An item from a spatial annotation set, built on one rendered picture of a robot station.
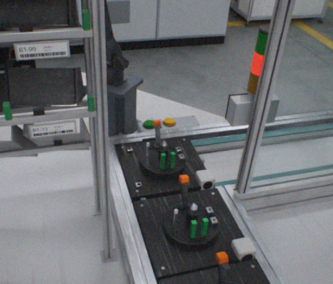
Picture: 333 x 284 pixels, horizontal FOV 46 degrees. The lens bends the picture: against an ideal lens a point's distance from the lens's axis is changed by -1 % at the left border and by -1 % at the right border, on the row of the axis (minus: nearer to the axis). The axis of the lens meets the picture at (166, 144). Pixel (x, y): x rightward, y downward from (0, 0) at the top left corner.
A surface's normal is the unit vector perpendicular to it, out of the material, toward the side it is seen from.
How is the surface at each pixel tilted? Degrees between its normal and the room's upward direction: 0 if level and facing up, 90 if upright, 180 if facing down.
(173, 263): 0
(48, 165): 0
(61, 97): 65
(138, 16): 90
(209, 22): 90
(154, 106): 0
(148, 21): 90
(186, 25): 90
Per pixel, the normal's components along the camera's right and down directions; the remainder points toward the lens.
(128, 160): 0.06, -0.80
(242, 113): 0.28, 0.59
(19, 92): 0.12, 0.21
